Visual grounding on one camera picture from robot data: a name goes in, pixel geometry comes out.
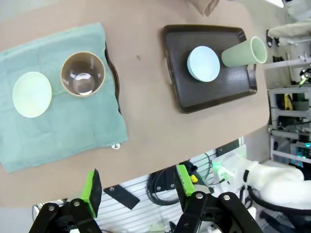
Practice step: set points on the grey metal shelf rack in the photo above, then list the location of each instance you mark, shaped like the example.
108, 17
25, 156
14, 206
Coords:
272, 114

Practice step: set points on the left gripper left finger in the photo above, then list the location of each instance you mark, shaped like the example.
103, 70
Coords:
92, 194

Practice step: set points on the light blue bowl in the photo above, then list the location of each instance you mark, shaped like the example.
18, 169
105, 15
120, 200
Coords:
203, 63

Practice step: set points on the pale green bowl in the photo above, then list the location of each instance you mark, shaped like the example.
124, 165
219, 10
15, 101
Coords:
31, 94

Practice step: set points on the dark brown tray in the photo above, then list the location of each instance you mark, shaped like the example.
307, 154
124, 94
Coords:
211, 94

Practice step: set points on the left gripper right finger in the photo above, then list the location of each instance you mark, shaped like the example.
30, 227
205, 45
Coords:
185, 182

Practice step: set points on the pale green tall cup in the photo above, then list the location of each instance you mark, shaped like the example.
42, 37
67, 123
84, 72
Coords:
238, 57

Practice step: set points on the black flat plate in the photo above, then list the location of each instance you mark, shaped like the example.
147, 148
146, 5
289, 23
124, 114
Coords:
122, 197

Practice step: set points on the beige cloth mat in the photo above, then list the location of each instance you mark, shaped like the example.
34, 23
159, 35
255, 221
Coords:
205, 6

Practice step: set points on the teal cloth mat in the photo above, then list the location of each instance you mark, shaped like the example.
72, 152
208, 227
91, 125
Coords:
60, 121

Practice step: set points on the brown tall cup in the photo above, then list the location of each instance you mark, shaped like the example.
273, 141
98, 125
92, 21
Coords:
82, 77

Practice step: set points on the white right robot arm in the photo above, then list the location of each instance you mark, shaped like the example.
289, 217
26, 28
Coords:
274, 179

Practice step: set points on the white slotted panel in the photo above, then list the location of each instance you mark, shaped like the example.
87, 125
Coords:
145, 216

